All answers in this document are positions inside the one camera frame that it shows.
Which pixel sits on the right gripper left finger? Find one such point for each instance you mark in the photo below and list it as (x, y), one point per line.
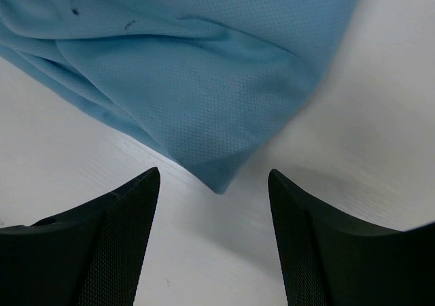
(89, 255)

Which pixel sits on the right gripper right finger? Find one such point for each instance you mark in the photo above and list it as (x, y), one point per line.
(329, 257)

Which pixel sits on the light blue shorts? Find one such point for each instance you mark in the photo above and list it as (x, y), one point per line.
(203, 82)

